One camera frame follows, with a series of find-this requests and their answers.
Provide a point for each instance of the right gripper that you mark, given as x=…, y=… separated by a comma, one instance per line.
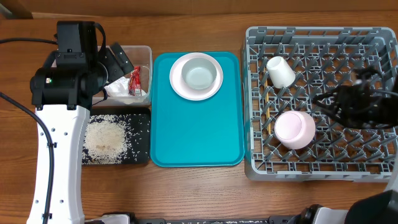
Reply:
x=346, y=96

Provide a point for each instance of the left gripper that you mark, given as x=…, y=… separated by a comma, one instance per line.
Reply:
x=116, y=70

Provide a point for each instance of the white tissue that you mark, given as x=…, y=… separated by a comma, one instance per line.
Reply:
x=121, y=87

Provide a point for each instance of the red snack wrapper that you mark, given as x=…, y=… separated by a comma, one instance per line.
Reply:
x=134, y=82

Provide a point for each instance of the small pink-white bowl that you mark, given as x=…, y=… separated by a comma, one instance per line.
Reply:
x=295, y=129

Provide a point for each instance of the large white plate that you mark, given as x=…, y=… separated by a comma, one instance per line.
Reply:
x=183, y=90

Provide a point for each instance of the white cup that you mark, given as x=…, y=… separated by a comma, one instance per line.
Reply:
x=280, y=72

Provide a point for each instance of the pile of rice grains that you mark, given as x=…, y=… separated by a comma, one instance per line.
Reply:
x=105, y=140

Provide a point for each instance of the grey shallow bowl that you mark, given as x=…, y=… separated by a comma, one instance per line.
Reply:
x=199, y=73

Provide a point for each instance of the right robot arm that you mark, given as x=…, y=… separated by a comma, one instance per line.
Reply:
x=380, y=208

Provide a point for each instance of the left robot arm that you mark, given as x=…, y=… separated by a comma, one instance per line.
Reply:
x=62, y=94

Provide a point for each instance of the grey dishwasher rack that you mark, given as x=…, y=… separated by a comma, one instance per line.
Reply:
x=322, y=58

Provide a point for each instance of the clear plastic bin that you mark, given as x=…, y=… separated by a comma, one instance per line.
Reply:
x=139, y=55

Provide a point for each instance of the black rectangular tray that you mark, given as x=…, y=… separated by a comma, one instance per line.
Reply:
x=140, y=137

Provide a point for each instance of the teal serving tray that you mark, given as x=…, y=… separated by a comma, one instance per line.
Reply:
x=187, y=133

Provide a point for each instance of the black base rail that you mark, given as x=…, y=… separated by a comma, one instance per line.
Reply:
x=126, y=217

